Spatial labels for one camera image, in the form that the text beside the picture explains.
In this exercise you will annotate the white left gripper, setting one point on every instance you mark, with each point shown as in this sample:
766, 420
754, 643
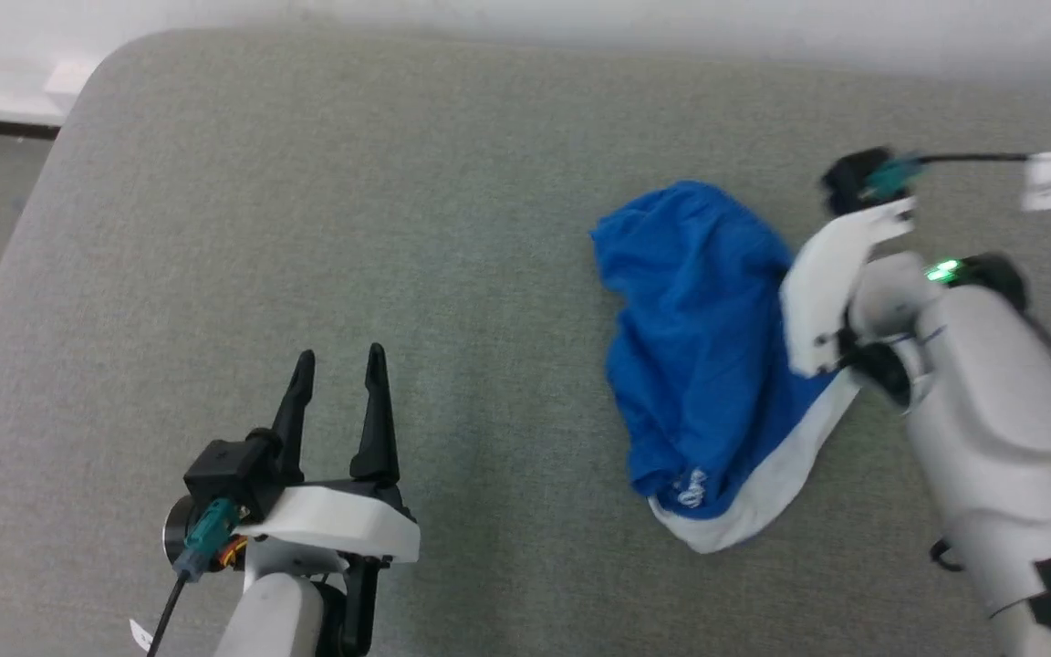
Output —
343, 522

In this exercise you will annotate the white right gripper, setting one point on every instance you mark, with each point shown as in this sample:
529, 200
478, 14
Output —
827, 283

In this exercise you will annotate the blue garment with white band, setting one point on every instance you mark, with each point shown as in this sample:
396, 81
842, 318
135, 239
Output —
699, 347

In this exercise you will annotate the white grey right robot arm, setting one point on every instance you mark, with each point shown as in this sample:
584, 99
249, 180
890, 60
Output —
991, 438

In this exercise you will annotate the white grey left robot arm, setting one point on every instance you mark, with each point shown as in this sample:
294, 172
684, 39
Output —
275, 616

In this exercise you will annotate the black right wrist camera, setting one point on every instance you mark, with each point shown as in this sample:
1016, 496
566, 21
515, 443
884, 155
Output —
854, 178

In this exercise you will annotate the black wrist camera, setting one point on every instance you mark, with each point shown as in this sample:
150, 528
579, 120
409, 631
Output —
229, 470
854, 178

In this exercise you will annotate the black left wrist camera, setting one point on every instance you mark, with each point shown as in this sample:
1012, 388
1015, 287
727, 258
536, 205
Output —
229, 470

